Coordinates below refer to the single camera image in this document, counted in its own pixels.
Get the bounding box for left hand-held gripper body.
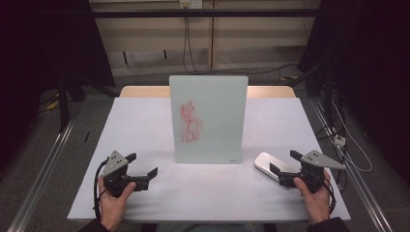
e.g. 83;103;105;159
102;150;130;197

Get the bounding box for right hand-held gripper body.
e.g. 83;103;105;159
299;150;347;194

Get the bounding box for white board eraser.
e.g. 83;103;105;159
253;152;302;182

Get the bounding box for pale green glass whiteboard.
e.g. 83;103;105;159
168;74;249;165

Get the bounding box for person's left hand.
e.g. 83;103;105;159
97;176;137;231

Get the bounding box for person's right hand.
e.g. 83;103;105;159
293;170;333;225

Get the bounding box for white power plug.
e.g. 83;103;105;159
333;134;347;148

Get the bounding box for white table cover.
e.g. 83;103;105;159
67;97;352;223

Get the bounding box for wooden table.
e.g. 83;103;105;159
119;85;297;100

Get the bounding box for black metal stand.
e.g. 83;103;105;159
57;71;120;133
287;62;335;125

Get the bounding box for black curtain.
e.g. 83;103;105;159
297;0;410;187
0;0;116;173

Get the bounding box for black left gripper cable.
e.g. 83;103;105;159
93;157;110;223

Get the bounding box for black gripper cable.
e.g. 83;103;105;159
323;175;337;217
93;157;110;223

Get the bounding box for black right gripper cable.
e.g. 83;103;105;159
323;175;337;217

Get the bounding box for white cable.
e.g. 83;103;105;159
331;101;373;173

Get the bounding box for aluminium floor rail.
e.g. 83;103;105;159
6;118;77;232
309;98;395;232

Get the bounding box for black floor cable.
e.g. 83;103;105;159
197;62;300;77

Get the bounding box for black hanging cables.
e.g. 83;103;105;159
182;15;200;75

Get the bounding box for white wall socket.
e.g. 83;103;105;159
179;0;204;10

